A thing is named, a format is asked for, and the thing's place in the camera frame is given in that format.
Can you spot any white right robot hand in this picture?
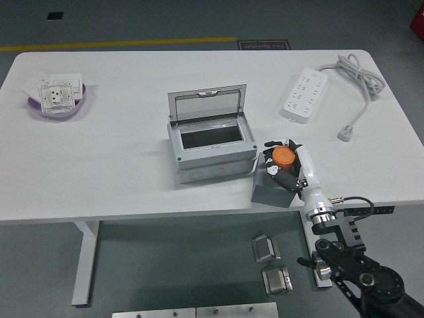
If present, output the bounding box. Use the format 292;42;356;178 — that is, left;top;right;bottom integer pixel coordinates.
263;138;333;214

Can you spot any orange cylinder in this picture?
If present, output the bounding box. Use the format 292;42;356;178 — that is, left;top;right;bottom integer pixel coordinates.
272;146;297;172

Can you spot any transparent hinged box flap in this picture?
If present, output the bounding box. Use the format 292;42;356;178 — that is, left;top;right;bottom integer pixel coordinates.
168;83;248;124

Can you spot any grey cube with round hole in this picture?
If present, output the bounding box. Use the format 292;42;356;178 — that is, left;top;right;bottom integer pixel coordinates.
250;155;297;209

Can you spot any metal floor socket box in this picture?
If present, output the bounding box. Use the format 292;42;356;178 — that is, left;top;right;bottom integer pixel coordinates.
250;234;282;264
261;264;294;295

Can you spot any white power strip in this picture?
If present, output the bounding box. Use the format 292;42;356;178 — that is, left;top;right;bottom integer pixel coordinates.
280;68;329;125

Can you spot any dark floor sign with lettering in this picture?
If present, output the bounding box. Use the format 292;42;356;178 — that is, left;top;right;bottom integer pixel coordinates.
237;39;292;51

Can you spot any grey metal plate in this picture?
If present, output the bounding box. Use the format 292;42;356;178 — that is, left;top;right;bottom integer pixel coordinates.
111;307;196;318
195;301;279;318

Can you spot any red object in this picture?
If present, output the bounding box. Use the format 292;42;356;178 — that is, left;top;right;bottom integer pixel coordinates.
409;6;424;32

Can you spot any purple bowl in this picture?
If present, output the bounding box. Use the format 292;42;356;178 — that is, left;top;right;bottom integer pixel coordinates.
26;82;87;120

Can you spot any white power cord with plug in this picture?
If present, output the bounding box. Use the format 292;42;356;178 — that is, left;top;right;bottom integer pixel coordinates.
317;54;387;142

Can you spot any grey electrical enclosure box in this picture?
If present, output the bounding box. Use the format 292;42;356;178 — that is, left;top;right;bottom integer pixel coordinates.
166;117;258;185

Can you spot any white blank switch plate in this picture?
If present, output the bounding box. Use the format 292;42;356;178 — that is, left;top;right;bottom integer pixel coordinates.
21;71;50;99
49;72;83;100

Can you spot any white wall socket panel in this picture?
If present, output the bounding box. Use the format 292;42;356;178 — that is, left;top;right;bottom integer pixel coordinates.
38;81;74;113

